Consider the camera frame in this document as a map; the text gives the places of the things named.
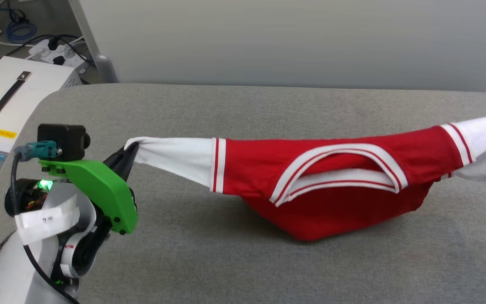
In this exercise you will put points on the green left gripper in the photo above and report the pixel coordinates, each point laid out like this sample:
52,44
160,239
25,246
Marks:
103,190

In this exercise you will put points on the red and white t-shirt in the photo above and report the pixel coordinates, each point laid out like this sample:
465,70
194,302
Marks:
331,211

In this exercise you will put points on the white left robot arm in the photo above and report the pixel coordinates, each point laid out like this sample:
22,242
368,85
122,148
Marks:
11,274

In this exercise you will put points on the white paper label tag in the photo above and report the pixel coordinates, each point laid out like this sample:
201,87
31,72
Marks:
44,219

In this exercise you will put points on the white power strip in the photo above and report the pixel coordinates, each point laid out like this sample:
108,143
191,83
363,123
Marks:
68,59

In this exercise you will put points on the white table leg grey foot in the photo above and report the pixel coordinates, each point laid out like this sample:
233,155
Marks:
89,38

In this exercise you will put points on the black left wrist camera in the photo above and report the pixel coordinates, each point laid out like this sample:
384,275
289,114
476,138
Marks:
66,139

